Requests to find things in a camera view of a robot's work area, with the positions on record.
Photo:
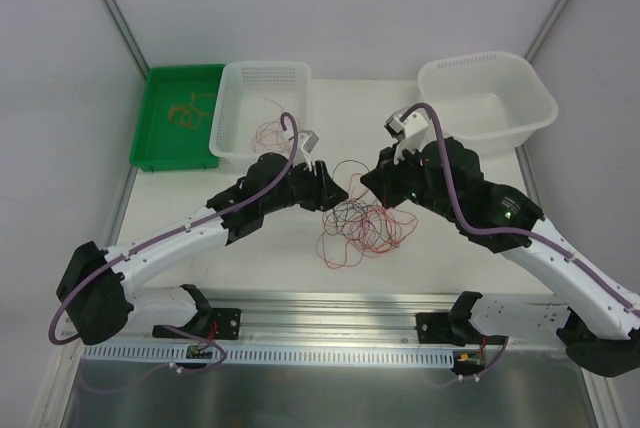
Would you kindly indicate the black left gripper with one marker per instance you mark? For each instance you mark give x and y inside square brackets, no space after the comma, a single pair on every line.
[318,184]

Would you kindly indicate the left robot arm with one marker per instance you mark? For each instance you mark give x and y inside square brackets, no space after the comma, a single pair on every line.
[103,291]

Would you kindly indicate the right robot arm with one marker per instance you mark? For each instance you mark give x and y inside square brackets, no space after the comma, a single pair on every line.
[593,317]

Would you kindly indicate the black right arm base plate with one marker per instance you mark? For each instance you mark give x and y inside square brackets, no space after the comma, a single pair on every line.
[433,328]

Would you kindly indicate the white slotted cable duct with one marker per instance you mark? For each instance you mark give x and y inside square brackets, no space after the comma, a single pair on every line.
[404,357]

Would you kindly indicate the aluminium mounting rail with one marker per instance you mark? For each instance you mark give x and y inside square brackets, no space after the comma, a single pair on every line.
[325,318]

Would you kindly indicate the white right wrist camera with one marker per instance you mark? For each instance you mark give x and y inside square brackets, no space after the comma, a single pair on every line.
[411,132]

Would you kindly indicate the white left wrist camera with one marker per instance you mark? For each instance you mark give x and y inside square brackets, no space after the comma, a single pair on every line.
[306,142]

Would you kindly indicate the green plastic tray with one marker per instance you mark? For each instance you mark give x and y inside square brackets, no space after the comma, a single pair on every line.
[175,119]

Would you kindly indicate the white plastic tub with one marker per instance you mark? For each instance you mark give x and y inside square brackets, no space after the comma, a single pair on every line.
[492,102]

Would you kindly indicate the white perforated plastic basket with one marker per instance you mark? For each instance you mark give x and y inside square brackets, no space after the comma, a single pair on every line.
[251,98]

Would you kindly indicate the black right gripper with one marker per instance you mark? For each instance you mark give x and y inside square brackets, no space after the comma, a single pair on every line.
[388,176]

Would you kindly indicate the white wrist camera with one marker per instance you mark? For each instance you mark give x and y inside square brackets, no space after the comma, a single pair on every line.
[306,142]
[411,132]

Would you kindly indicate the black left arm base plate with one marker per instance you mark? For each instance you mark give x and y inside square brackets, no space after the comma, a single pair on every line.
[222,323]

